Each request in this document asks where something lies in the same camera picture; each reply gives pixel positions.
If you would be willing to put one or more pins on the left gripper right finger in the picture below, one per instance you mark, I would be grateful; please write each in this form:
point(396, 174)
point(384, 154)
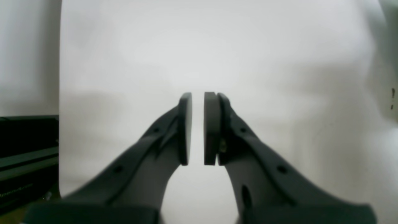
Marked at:
point(267, 189)

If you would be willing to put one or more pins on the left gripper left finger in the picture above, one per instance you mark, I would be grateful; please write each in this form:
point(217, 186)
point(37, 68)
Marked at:
point(131, 189)

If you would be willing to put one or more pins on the black equipment beside table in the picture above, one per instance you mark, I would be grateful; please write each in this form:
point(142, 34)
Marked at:
point(29, 159)

